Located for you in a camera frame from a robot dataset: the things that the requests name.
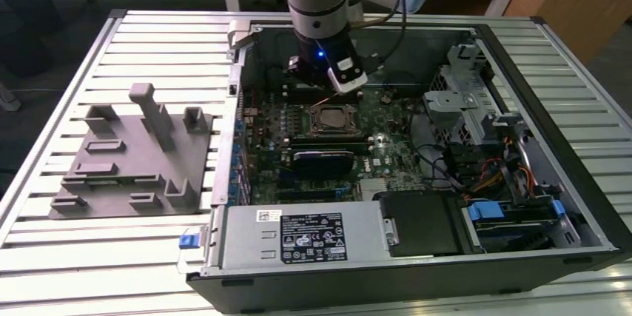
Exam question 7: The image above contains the silver CPU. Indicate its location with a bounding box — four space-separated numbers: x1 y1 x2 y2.
322 111 349 128

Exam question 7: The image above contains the CPU socket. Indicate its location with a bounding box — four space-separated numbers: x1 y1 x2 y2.
307 104 359 136

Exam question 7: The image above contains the perforated metal drive cage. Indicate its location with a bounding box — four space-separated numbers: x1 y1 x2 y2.
422 44 533 149

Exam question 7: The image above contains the green motherboard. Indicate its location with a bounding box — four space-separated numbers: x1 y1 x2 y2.
241 81 429 206

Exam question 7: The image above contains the black graphics card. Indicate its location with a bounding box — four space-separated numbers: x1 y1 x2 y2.
291 149 357 184

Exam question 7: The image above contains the silver chipset heatsink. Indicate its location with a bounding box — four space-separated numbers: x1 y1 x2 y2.
359 178 393 198

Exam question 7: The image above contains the grey parts rack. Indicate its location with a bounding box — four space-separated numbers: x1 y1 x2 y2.
49 81 215 221

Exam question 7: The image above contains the black plastic shroud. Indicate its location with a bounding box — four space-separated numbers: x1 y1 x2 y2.
379 189 475 258

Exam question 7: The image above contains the grey power supply unit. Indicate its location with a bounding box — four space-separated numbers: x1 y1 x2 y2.
217 203 391 271

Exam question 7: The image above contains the green RAM stick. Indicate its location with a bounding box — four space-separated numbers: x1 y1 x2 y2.
82 178 139 186

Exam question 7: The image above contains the blue disk carrier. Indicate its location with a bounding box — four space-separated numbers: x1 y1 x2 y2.
467 199 566 226

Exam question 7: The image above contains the blue case latch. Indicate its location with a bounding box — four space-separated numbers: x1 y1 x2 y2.
178 233 201 251

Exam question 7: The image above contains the black PC case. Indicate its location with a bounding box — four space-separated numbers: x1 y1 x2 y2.
185 18 632 315

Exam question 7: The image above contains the metal disk bay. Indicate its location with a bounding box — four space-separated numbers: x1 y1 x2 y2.
459 197 594 254

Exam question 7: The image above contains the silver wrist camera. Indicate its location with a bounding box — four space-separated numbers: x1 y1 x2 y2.
326 57 371 94

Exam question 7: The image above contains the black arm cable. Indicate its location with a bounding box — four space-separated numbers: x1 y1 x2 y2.
365 0 410 71

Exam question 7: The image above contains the orange yellow wire bundle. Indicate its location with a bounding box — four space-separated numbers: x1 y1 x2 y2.
467 137 541 201

